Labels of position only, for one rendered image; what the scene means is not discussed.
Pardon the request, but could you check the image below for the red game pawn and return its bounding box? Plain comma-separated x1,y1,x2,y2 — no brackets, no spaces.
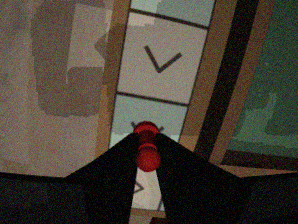
133,121,161,172

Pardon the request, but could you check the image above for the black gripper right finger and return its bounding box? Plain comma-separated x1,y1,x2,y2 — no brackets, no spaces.
156,133,298,224

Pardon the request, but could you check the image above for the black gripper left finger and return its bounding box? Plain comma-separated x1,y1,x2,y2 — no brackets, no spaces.
0,132,138,224

